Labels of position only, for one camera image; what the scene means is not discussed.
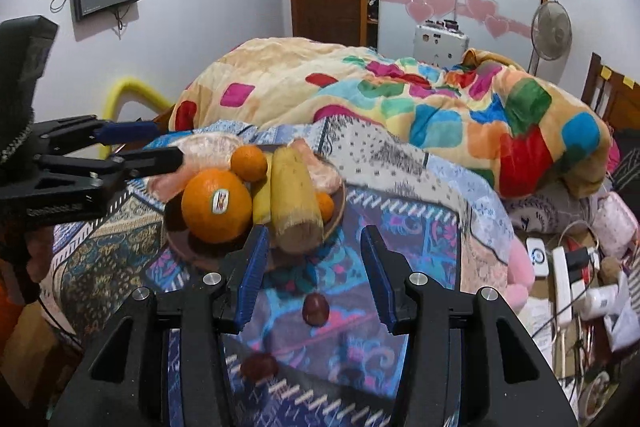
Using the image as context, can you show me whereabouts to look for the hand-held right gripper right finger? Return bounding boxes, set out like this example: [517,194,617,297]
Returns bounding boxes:
[360,225,581,427]

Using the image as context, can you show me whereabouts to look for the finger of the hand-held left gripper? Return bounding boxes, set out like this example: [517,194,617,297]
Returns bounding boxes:
[32,116,157,154]
[35,147,184,188]

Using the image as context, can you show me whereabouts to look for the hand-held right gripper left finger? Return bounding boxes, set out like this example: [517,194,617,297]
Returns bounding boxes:
[47,224,271,427]

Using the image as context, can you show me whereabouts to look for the purple plate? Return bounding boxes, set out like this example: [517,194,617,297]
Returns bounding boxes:
[164,147,347,273]

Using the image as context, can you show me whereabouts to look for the pink pomelo segment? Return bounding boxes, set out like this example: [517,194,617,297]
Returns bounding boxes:
[292,139,343,195]
[147,133,246,200]

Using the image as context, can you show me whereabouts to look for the yellow corn cob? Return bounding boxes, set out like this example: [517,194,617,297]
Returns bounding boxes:
[251,152,275,228]
[269,148,326,254]

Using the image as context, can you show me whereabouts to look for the red date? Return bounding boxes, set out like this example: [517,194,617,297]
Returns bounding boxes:
[241,353,280,379]
[302,293,330,327]

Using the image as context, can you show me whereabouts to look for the large orange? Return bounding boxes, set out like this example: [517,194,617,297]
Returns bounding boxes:
[181,168,252,243]

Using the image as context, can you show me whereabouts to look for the small mandarin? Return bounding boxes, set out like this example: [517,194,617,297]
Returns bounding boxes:
[315,191,335,224]
[230,145,269,182]

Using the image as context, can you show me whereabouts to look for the yellow foam tube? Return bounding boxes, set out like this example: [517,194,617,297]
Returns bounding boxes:
[100,78,176,160]

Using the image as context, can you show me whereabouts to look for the blue patterned quilt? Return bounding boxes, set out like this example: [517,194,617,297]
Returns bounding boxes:
[40,114,516,427]

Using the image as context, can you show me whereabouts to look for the pink plush toy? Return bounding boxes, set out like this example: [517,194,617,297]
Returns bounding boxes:
[505,237,536,308]

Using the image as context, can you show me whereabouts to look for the colourful patchwork blanket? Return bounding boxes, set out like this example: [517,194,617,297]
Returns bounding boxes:
[167,38,613,198]

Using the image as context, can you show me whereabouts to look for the grey plush cloth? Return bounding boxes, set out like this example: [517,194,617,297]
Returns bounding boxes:
[500,181,608,238]

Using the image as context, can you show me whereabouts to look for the white power strip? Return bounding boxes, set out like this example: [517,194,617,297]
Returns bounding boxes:
[551,247,573,325]

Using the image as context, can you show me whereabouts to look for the white bottle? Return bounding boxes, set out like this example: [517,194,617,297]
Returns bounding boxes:
[580,284,621,320]

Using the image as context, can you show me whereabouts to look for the pink bag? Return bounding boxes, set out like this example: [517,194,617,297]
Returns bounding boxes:
[592,192,638,258]

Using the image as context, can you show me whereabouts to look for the white box appliance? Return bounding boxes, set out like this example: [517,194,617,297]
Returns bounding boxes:
[414,23,471,68]

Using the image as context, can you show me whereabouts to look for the patterned bowl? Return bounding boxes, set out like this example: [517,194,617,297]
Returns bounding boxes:
[580,369,613,418]

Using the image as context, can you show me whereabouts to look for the standing fan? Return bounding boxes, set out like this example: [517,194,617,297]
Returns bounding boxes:
[527,1,573,78]

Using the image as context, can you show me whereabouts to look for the wooden headboard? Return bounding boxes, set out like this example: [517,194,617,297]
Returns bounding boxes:
[582,52,640,132]

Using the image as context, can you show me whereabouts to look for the white device with blue ring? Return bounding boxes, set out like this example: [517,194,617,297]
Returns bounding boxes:
[525,238,551,279]

